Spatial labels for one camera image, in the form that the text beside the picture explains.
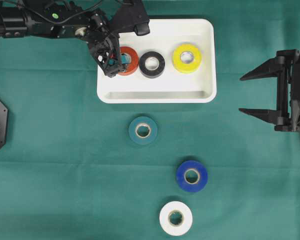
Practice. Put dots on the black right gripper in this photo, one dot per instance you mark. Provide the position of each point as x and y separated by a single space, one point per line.
286 67

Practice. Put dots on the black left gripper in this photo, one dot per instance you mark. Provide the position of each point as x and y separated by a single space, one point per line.
104 45

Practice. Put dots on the red tape roll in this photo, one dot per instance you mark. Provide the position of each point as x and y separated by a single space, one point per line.
134 61

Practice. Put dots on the black tape roll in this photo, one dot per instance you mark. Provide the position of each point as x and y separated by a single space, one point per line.
152 64

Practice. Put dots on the yellow tape roll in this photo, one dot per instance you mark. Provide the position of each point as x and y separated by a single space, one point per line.
186 58

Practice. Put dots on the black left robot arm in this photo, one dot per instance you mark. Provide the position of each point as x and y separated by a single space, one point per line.
63 19

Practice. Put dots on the white plastic tray case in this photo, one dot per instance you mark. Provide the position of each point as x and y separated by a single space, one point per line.
171 86

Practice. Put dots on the teal tape roll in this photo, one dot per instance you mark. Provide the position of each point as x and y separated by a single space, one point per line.
143 130

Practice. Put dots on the blue tape roll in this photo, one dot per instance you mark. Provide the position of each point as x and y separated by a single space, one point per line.
202 176

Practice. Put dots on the white tape roll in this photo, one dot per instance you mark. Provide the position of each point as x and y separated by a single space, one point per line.
186 218

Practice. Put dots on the green table cloth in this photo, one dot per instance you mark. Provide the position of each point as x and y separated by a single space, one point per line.
70 171

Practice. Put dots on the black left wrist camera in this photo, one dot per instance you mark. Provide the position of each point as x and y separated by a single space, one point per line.
132 17

